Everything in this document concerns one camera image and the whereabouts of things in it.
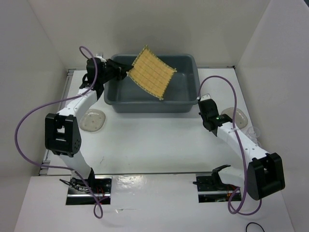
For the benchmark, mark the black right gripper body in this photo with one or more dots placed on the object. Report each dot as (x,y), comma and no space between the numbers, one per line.
(204,119)

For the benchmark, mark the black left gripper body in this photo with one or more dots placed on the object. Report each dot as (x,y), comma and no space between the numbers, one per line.
(109,73)

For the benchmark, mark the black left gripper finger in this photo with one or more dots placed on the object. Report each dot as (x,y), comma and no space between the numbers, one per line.
(120,66)
(121,74)

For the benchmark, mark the yellow woven bamboo mat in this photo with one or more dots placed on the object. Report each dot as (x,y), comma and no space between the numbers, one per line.
(150,73)

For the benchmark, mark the clear glass plate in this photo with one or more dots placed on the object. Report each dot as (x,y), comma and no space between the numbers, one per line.
(241,119)
(92,120)

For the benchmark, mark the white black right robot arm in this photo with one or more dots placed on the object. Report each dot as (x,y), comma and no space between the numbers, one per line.
(265,174)

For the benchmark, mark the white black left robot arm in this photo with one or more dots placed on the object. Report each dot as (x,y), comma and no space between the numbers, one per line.
(62,133)

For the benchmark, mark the grey plastic bin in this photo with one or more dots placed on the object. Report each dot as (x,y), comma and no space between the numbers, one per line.
(181,94)

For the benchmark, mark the clear plastic cup upper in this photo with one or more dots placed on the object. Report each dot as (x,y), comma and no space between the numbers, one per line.
(253,133)

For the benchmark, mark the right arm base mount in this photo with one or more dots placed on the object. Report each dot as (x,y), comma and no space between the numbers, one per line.
(212,186)

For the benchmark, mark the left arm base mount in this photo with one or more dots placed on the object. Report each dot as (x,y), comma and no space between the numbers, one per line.
(79,194)

